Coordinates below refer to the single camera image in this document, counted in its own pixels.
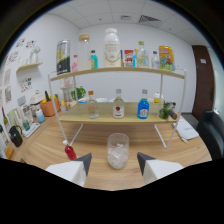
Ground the small red liquid bottle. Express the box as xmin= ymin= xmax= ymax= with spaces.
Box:
xmin=62 ymin=139 xmax=78 ymax=161

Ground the orange-cap clear small bottle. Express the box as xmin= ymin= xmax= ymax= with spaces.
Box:
xmin=86 ymin=90 xmax=100 ymax=120

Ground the green-cap clear small bottle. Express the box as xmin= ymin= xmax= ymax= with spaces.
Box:
xmin=137 ymin=40 xmax=150 ymax=69

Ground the clear glass with ice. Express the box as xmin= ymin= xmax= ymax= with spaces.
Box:
xmin=106 ymin=132 xmax=130 ymax=170

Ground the white fabric pouch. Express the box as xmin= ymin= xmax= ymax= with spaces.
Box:
xmin=172 ymin=117 xmax=200 ymax=144

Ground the lime jar with cork lid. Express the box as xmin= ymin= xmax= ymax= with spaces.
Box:
xmin=158 ymin=100 xmax=179 ymax=121

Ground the white tray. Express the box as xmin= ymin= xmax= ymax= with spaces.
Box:
xmin=21 ymin=122 xmax=41 ymax=139

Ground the blue liquid bottle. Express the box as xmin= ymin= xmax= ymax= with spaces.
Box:
xmin=136 ymin=88 xmax=150 ymax=120

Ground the pale blue plastic bottle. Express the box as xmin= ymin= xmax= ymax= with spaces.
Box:
xmin=35 ymin=108 xmax=46 ymax=124

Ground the two-tier wooden shelf rack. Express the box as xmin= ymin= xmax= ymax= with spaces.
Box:
xmin=47 ymin=66 xmax=187 ymax=150

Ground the black sofa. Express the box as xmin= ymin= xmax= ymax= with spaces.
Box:
xmin=196 ymin=109 xmax=224 ymax=161

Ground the orange pot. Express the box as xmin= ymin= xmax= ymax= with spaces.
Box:
xmin=39 ymin=97 xmax=61 ymax=118

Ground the clear bottle red label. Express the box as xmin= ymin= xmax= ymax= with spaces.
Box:
xmin=112 ymin=88 xmax=126 ymax=120

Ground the white yellow tub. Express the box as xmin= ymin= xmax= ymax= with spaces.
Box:
xmin=153 ymin=92 xmax=164 ymax=104

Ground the green potted plant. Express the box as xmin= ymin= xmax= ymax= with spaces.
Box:
xmin=70 ymin=86 xmax=87 ymax=101

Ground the brown door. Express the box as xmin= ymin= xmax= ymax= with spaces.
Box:
xmin=191 ymin=45 xmax=214 ymax=122

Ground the small pink bottle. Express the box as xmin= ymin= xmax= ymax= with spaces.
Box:
xmin=71 ymin=54 xmax=79 ymax=73

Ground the clear bottle blue cap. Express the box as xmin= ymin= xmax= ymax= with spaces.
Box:
xmin=150 ymin=50 xmax=161 ymax=70

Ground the small light blue bottle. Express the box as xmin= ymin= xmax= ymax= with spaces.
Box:
xmin=132 ymin=48 xmax=139 ymax=69

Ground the small teal bottle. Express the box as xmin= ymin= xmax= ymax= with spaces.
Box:
xmin=90 ymin=49 xmax=99 ymax=70

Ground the small red package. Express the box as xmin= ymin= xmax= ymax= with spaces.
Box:
xmin=123 ymin=49 xmax=134 ymax=68

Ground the black yellow snack bag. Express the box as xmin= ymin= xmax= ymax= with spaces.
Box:
xmin=55 ymin=39 xmax=71 ymax=76

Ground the tall glass jar cork lid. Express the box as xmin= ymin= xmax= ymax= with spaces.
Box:
xmin=77 ymin=33 xmax=92 ymax=71

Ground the large white bottle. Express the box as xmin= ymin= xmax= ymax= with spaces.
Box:
xmin=103 ymin=27 xmax=122 ymax=69

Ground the wooden wall shelf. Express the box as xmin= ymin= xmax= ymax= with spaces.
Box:
xmin=15 ymin=61 xmax=44 ymax=73

